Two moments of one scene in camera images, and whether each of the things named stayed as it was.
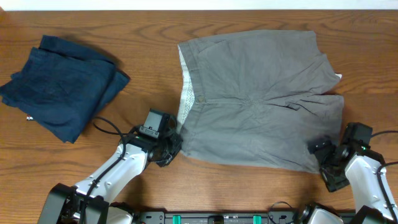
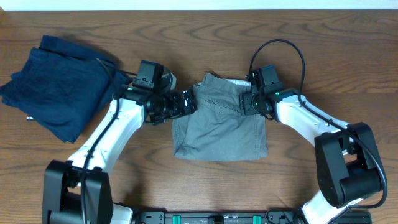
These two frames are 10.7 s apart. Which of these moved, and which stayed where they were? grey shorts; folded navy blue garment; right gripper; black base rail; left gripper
Moved: grey shorts; right gripper; left gripper
Stayed: black base rail; folded navy blue garment
